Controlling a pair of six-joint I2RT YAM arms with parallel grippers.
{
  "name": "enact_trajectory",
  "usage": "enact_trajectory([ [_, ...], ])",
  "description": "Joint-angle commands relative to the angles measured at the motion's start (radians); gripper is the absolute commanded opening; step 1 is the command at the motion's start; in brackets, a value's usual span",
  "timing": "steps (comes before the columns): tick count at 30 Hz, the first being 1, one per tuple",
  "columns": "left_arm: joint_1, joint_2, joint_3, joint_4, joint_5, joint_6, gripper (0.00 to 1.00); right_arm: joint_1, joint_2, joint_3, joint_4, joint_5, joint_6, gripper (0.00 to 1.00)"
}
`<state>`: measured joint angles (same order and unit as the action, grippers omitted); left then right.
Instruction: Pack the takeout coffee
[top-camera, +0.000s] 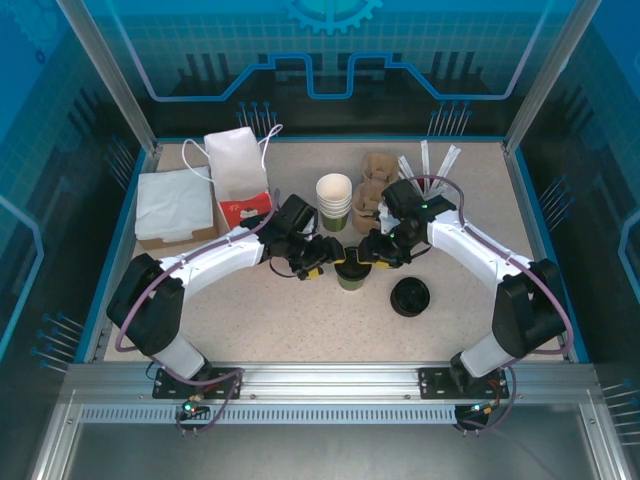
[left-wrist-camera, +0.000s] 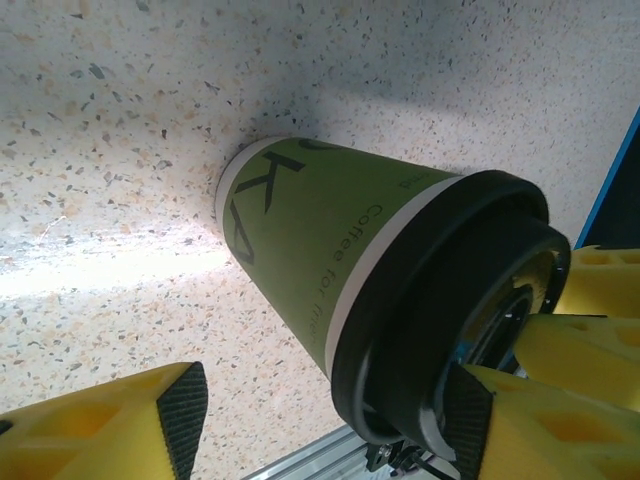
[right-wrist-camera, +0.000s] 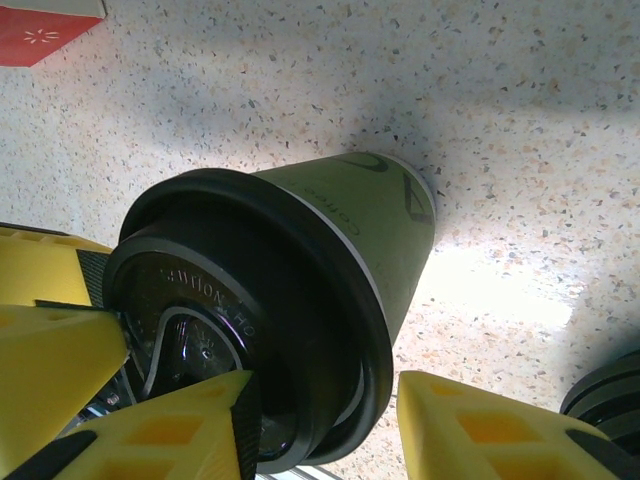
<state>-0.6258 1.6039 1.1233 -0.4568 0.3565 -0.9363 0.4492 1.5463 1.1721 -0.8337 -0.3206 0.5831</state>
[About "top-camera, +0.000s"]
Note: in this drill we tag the black plastic cup lid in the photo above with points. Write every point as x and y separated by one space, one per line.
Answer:
352 271

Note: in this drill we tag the red and white paper bag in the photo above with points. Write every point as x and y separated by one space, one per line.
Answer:
232 160

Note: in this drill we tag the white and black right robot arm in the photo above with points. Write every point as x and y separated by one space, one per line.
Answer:
470 250

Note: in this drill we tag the black cup lid stack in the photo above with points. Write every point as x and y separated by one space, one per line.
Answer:
410 297

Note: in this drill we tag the brown pulp cup carrier stack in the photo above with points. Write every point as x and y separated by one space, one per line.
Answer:
380 167
362 205

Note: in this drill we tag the green paper cup stack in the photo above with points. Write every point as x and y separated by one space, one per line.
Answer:
334 192

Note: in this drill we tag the white wrapped straw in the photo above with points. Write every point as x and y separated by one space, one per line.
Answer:
423 155
428 156
448 161
404 165

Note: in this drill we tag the white napkin stack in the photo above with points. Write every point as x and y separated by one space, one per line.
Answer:
170 200

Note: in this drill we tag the small LED circuit board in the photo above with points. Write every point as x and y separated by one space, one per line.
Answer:
190 407
480 409

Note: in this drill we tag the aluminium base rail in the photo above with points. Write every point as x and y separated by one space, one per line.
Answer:
325 382

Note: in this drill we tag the aluminium frame post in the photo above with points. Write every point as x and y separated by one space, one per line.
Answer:
117 85
546 75

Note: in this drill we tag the aluminium frame beam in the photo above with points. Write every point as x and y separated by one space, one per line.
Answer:
55 440
602 440

